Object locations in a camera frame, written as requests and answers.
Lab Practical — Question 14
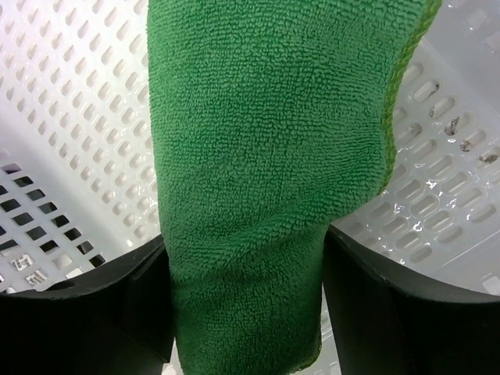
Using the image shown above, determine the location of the green microfiber towel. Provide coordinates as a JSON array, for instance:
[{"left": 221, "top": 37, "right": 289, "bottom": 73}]
[{"left": 147, "top": 1, "right": 441, "bottom": 374}]

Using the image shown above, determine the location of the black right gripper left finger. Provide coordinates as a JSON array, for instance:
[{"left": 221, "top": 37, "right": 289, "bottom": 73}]
[{"left": 1, "top": 236, "right": 173, "bottom": 374}]

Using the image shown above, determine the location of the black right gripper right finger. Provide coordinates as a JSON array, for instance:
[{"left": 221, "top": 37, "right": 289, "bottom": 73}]
[{"left": 323, "top": 227, "right": 499, "bottom": 374}]

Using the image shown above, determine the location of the white plastic basket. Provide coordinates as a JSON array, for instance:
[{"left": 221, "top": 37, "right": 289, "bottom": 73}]
[{"left": 1, "top": 1, "right": 499, "bottom": 374}]

